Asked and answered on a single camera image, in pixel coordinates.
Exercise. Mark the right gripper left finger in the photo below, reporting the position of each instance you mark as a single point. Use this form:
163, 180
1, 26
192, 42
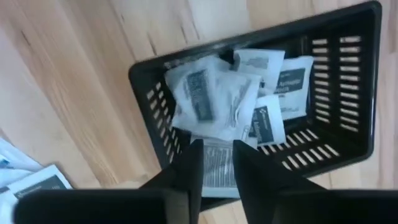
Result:
109, 208

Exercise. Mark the black plastic basket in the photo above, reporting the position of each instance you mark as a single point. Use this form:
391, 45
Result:
333, 93

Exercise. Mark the plain white bandage packet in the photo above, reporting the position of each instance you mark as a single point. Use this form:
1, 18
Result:
15, 155

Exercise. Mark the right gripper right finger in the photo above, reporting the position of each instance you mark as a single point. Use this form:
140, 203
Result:
295, 208

